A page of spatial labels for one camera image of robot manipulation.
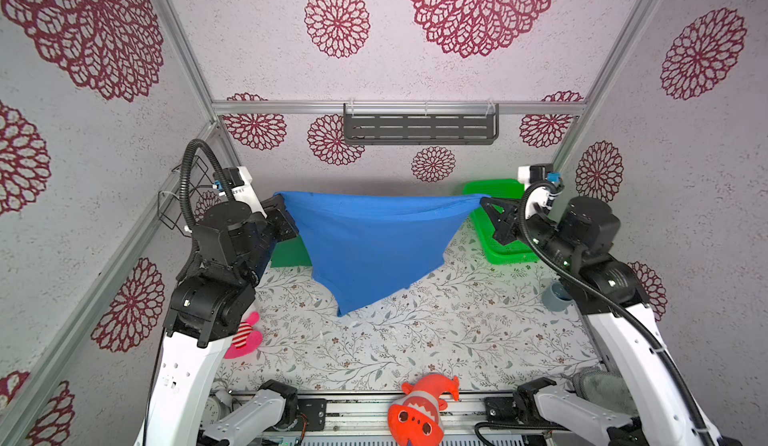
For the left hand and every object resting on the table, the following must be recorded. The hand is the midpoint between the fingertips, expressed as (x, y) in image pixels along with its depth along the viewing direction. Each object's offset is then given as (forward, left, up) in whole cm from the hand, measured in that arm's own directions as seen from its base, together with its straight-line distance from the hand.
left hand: (282, 204), depth 59 cm
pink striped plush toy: (-12, +18, -40) cm, 45 cm away
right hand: (+1, -40, +1) cm, 40 cm away
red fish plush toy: (-32, -26, -36) cm, 54 cm away
